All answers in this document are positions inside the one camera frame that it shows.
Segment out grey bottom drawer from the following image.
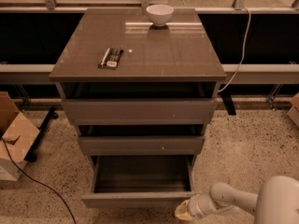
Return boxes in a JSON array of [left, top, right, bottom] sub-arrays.
[[82, 155, 194, 208]]

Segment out grey drawer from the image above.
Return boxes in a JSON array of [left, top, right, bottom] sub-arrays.
[[62, 99, 216, 125], [78, 124, 205, 155], [82, 155, 194, 208]]

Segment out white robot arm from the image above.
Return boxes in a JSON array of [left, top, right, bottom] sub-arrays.
[[175, 175, 299, 224]]

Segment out grey middle drawer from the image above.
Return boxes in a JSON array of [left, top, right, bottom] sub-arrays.
[[78, 124, 205, 155]]

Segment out grey drawer cabinet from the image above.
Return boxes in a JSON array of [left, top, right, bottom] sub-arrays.
[[50, 8, 225, 165]]

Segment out grey top drawer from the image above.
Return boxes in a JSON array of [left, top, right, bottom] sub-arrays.
[[62, 99, 216, 125]]

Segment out black stand leg right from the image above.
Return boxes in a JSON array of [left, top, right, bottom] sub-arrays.
[[221, 93, 236, 116]]

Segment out black stand leg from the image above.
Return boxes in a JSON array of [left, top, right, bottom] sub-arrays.
[[221, 93, 236, 116], [25, 106, 59, 162]]

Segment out cardboard box right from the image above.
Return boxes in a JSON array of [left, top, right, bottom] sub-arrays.
[[287, 92, 299, 128]]

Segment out cardboard box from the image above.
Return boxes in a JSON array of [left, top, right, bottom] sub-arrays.
[[287, 92, 299, 128], [0, 91, 39, 181]]

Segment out black stand leg left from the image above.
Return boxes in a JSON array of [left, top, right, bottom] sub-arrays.
[[25, 106, 59, 162]]

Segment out black pen package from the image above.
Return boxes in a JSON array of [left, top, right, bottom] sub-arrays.
[[98, 48, 123, 69]]

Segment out cardboard box left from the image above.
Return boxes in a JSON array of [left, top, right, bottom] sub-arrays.
[[0, 91, 39, 181]]

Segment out white ceramic bowl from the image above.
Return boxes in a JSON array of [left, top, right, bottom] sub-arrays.
[[146, 5, 174, 26]]

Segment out black floor cable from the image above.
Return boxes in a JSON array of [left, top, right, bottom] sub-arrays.
[[0, 137, 78, 224]]

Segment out white hanging cable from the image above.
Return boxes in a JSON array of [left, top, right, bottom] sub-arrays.
[[217, 7, 252, 94]]

